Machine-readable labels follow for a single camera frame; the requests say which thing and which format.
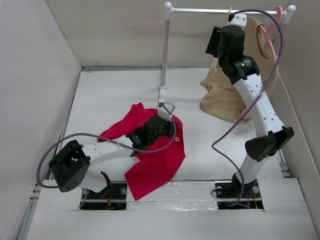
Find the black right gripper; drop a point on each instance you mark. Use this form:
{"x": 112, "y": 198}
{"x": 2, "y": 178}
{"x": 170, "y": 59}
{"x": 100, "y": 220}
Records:
{"x": 215, "y": 39}

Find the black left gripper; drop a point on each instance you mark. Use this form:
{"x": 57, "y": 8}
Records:
{"x": 170, "y": 128}

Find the beige plastic hanger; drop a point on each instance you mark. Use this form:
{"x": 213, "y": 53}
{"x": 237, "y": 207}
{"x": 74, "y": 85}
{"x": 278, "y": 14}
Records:
{"x": 228, "y": 17}

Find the red t shirt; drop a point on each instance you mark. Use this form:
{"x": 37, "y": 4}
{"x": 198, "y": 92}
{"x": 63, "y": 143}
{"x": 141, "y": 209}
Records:
{"x": 153, "y": 169}

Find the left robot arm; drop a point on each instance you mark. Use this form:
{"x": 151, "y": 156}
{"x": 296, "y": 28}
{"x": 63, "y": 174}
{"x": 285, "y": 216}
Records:
{"x": 69, "y": 167}

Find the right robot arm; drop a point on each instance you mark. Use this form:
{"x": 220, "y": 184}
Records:
{"x": 244, "y": 75}

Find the beige t shirt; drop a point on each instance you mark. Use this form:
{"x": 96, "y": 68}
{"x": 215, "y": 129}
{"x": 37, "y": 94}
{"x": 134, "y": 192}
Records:
{"x": 222, "y": 100}

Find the pink plastic hanger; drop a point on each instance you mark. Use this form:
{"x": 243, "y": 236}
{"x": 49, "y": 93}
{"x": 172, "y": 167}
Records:
{"x": 264, "y": 33}

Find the white clothes rack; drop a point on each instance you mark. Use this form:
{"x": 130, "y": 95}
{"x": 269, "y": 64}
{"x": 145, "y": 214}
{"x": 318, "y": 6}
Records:
{"x": 284, "y": 16}

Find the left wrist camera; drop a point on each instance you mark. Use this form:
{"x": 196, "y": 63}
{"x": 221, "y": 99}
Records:
{"x": 165, "y": 110}

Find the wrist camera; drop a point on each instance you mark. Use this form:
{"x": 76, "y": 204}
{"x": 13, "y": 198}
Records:
{"x": 239, "y": 19}
{"x": 165, "y": 110}

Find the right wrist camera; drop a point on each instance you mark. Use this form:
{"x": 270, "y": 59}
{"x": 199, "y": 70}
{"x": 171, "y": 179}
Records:
{"x": 239, "y": 19}

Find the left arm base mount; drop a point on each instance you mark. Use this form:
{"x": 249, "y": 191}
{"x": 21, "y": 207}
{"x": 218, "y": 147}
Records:
{"x": 112, "y": 198}

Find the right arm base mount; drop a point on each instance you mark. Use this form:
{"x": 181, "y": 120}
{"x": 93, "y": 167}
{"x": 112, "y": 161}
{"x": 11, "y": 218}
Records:
{"x": 228, "y": 195}

